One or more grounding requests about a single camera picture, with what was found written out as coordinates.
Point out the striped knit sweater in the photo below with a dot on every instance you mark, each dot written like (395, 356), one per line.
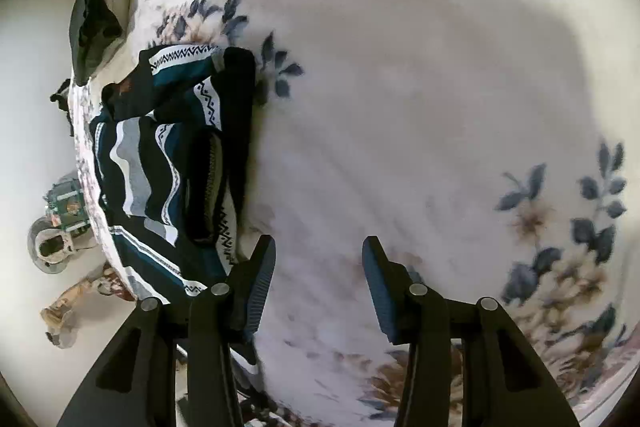
(150, 167)

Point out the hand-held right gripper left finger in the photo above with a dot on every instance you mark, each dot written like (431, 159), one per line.
(261, 282)

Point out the black cloth pile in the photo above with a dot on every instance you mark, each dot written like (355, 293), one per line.
(61, 97)

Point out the floral bedsheet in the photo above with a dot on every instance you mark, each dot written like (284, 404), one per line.
(400, 107)

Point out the folded black garment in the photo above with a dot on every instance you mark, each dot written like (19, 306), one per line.
(95, 17)

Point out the teal shelf cart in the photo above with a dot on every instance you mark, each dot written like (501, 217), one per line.
(67, 204)

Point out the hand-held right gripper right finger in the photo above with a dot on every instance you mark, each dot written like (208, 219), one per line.
(377, 292)

